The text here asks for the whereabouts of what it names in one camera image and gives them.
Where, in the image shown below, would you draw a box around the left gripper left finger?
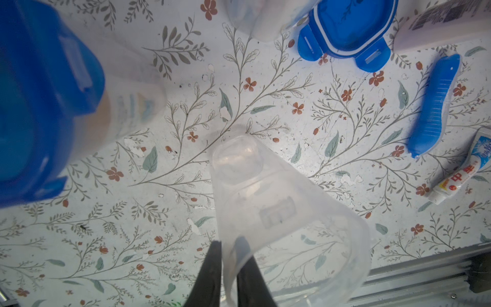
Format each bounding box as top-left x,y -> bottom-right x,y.
183,241 -> 222,307

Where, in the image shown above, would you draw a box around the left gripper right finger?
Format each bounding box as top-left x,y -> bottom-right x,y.
234,236 -> 277,307

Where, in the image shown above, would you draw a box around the clear plastic container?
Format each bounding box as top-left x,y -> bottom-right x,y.
225,0 -> 319,42
210,135 -> 371,306
68,21 -> 167,162

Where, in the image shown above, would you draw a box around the blue toothbrush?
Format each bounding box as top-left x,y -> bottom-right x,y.
407,54 -> 462,159

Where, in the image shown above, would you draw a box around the blue container lid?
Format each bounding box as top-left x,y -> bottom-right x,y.
1,1 -> 105,208

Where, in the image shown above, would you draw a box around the wrapped toothbrush lower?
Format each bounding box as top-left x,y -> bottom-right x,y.
428,127 -> 490,205

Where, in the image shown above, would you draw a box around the lower middle blue lid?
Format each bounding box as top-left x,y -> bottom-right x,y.
297,0 -> 398,73

